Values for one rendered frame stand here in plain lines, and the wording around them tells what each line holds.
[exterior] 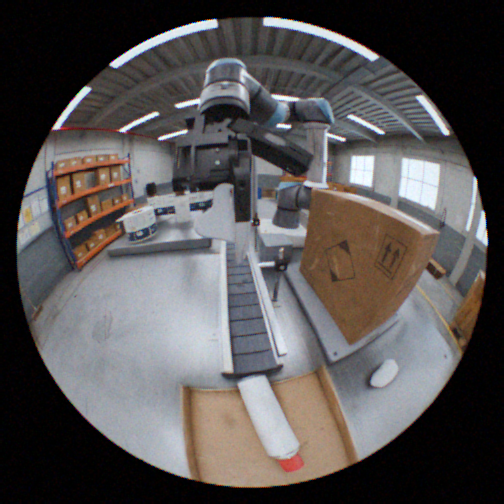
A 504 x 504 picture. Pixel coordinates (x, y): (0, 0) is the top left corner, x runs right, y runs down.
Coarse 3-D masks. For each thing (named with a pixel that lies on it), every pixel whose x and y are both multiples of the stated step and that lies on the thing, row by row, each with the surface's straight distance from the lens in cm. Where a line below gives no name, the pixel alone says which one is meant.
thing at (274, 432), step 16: (240, 384) 27; (256, 384) 26; (256, 400) 26; (272, 400) 27; (256, 416) 26; (272, 416) 26; (272, 432) 27; (288, 432) 28; (272, 448) 28; (288, 448) 28; (288, 464) 30
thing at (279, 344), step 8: (256, 264) 31; (256, 272) 29; (256, 280) 29; (264, 288) 26; (264, 296) 25; (264, 304) 24; (272, 312) 23; (272, 320) 22; (272, 328) 21; (272, 336) 21; (280, 336) 21; (280, 344) 20; (280, 352) 20
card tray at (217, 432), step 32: (288, 384) 32; (320, 384) 34; (192, 416) 33; (224, 416) 32; (288, 416) 32; (320, 416) 34; (192, 448) 34; (224, 448) 33; (256, 448) 33; (320, 448) 35; (352, 448) 36; (224, 480) 37; (256, 480) 36; (288, 480) 37
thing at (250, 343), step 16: (240, 272) 42; (240, 288) 38; (240, 304) 34; (256, 304) 34; (240, 320) 32; (256, 320) 31; (240, 336) 30; (256, 336) 29; (240, 352) 28; (256, 352) 29; (272, 352) 28; (240, 368) 27; (256, 368) 27; (272, 368) 27
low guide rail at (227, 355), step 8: (224, 248) 48; (224, 256) 44; (224, 264) 40; (224, 272) 37; (224, 280) 35; (224, 288) 33; (224, 296) 31; (224, 304) 30; (224, 312) 29; (224, 320) 28; (224, 328) 27; (224, 336) 26; (224, 344) 25; (224, 352) 25; (224, 360) 24; (224, 368) 24; (232, 368) 24
